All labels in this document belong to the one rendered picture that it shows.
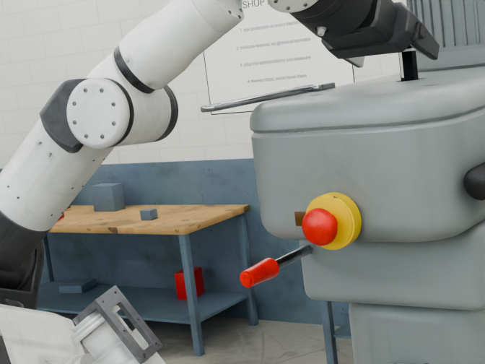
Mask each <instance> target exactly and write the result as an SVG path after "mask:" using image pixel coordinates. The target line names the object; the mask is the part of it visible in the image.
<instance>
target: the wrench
mask: <svg viewBox="0 0 485 364"><path fill-rule="evenodd" d="M332 88H336V87H335V82H331V83H325V84H319V85H313V84H309V85H305V86H301V87H294V88H293V89H289V90H282V91H281V90H279V91H278V92H271V93H267V94H263V95H256V96H252V97H245V98H241V99H237V100H230V101H226V102H222V103H215V104H211V105H204V106H201V112H202V113H205V112H214V111H221V110H224V109H228V108H235V107H239V106H243V105H250V104H254V103H259V102H263V101H267V100H274V99H278V98H285V97H289V96H293V95H298V94H302V93H306V92H315V91H321V90H328V89H332Z"/></svg>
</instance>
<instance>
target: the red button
mask: <svg viewBox="0 0 485 364"><path fill-rule="evenodd" d="M337 227H338V223H337V219H336V218H335V217H334V216H333V215H332V214H331V213H330V212H329V211H327V210H325V209H322V208H315V209H311V210H310V211H309V212H307V213H306V215H305V216H304V218H303V221H302V231H303V234H304V236H305V237H306V239H307V240H308V241H310V242H311V243H312V244H314V245H317V246H326V245H328V244H329V243H331V242H333V240H334V239H335V237H336V235H337V230H338V229H337Z"/></svg>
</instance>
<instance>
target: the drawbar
mask: <svg viewBox="0 0 485 364"><path fill-rule="evenodd" d="M401 53H402V61H403V75H404V78H401V81H402V82H404V81H411V80H418V79H419V77H418V69H417V61H416V51H405V52H401Z"/></svg>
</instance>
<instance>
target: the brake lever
mask: <svg viewBox="0 0 485 364"><path fill-rule="evenodd" d="M309 254H314V250H313V245H309V244H308V245H306V246H303V247H301V248H298V249H297V250H295V251H293V252H291V253H288V254H286V255H284V256H282V257H280V258H278V259H276V260H274V259H272V258H267V259H264V260H263V261H260V262H259V263H257V264H255V265H253V266H252V267H250V268H248V269H246V270H245V271H243V272H242V273H241V274H240V281H241V283H242V285H243V286H245V287H252V286H254V285H257V284H259V283H261V282H264V281H266V280H269V279H271V278H274V277H276V276H277V274H278V273H279V269H281V268H282V267H285V266H286V265H288V264H291V263H292V262H294V261H297V260H299V259H301V258H303V257H305V256H307V255H309Z"/></svg>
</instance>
